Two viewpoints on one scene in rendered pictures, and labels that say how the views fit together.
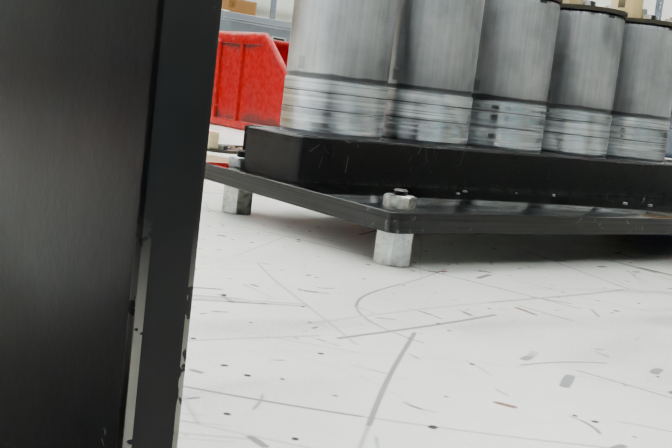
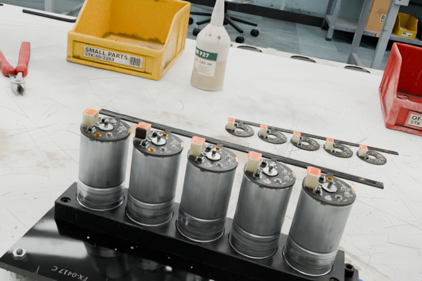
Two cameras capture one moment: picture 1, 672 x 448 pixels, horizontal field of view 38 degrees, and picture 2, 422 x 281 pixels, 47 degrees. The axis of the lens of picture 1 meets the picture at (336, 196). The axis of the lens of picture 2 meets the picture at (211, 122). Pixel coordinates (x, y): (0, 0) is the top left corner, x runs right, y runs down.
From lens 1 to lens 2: 0.27 m
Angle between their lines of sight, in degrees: 49
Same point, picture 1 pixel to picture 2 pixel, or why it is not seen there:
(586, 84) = (244, 217)
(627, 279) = not seen: outside the picture
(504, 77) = (184, 199)
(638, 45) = (302, 204)
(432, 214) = (14, 267)
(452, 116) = (140, 211)
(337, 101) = (80, 189)
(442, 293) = not seen: outside the picture
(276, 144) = (62, 197)
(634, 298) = not seen: outside the picture
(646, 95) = (302, 234)
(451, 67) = (139, 190)
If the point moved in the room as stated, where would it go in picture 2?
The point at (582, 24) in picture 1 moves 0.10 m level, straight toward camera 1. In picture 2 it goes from (245, 185) to (14, 212)
